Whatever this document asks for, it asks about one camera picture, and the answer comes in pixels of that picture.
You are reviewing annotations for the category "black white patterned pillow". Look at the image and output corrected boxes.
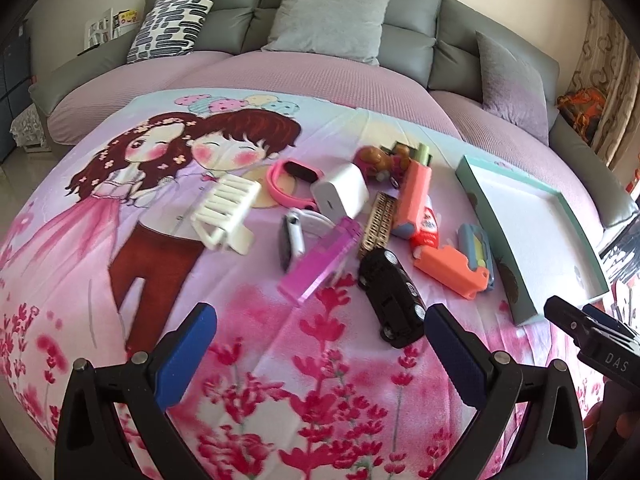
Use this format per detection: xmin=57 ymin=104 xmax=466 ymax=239
xmin=126 ymin=0 xmax=222 ymax=65

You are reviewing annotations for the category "pink smartwatch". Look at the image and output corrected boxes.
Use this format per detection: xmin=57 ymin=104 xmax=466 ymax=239
xmin=266 ymin=159 xmax=318 ymax=213

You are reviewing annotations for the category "orange bag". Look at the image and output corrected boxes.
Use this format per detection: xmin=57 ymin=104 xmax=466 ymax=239
xmin=556 ymin=87 xmax=608 ymax=136

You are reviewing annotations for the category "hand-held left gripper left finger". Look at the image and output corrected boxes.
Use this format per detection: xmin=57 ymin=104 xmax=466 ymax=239
xmin=54 ymin=302 xmax=218 ymax=480

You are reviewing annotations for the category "dark cabinet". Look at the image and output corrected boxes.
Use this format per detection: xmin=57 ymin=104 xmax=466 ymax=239
xmin=0 ymin=17 xmax=35 ymax=163

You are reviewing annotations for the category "light grey pillow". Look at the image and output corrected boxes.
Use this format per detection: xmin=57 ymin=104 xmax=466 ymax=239
xmin=261 ymin=0 xmax=392 ymax=67

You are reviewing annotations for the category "grey purple pillow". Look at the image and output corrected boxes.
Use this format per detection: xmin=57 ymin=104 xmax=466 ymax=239
xmin=475 ymin=31 xmax=551 ymax=147

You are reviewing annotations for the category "white lace cloth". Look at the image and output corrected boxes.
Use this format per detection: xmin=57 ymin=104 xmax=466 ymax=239
xmin=10 ymin=105 xmax=51 ymax=153

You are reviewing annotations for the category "teal cardboard box tray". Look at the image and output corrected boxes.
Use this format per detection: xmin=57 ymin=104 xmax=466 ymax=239
xmin=455 ymin=155 xmax=610 ymax=328

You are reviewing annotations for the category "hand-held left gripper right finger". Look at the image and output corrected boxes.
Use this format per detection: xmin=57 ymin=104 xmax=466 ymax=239
xmin=425 ymin=303 xmax=588 ymax=480

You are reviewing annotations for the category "pink translucent case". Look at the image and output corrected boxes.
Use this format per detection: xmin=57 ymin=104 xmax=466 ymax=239
xmin=277 ymin=217 xmax=364 ymax=307

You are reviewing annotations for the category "orange blue folding toy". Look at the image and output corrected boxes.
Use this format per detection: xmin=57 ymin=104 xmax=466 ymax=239
xmin=412 ymin=223 xmax=496 ymax=301
xmin=390 ymin=142 xmax=433 ymax=238

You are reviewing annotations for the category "beige patterned curtain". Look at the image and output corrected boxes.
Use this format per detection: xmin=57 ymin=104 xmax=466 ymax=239
xmin=570 ymin=0 xmax=640 ymax=171

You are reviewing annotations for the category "red white bottle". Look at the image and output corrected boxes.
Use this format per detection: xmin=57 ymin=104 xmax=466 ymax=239
xmin=410 ymin=195 xmax=443 ymax=261

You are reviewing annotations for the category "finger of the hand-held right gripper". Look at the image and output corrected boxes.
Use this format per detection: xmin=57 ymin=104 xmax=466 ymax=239
xmin=582 ymin=304 xmax=638 ymax=341
xmin=544 ymin=296 xmax=608 ymax=348

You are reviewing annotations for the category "black toy car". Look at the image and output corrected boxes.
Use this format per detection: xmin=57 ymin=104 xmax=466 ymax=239
xmin=357 ymin=247 xmax=428 ymax=350

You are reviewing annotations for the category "grey sofa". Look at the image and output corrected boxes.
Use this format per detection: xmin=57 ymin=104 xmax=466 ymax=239
xmin=27 ymin=0 xmax=633 ymax=231

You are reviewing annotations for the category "white hair claw clip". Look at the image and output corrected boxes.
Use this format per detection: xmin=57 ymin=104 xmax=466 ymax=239
xmin=191 ymin=174 xmax=263 ymax=256

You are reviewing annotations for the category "square power adapter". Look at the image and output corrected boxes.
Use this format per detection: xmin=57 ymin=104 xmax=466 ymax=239
xmin=310 ymin=162 xmax=371 ymax=222

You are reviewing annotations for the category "pink orange figurine toy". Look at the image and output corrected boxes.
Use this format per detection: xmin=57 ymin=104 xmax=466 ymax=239
xmin=352 ymin=142 xmax=416 ymax=191

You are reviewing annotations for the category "stack of books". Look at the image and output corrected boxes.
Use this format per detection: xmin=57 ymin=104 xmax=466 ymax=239
xmin=84 ymin=7 xmax=139 ymax=54

